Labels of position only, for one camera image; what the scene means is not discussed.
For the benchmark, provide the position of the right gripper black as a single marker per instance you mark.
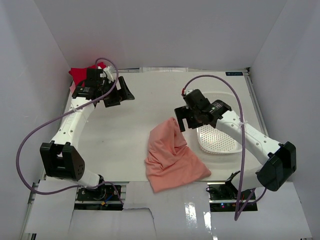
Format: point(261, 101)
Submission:
point(182, 113)

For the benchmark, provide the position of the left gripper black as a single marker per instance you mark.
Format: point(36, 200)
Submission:
point(124, 94)

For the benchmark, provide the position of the white perforated plastic basket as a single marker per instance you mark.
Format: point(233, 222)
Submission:
point(214, 141)

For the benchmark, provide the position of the salmon pink t shirt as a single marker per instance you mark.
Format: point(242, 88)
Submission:
point(170, 163)

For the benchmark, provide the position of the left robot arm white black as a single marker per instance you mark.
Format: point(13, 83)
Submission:
point(60, 156)

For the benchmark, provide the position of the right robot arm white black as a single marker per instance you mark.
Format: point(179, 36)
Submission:
point(278, 161)

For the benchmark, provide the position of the white paper sheet at back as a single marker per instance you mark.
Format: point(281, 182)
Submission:
point(163, 69)

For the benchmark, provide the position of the folded red t shirt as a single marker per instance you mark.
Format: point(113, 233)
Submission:
point(80, 73)

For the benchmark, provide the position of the folded light pink t shirt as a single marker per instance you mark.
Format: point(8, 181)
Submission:
point(72, 88)

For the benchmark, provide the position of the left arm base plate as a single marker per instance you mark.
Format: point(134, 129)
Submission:
point(104, 198)

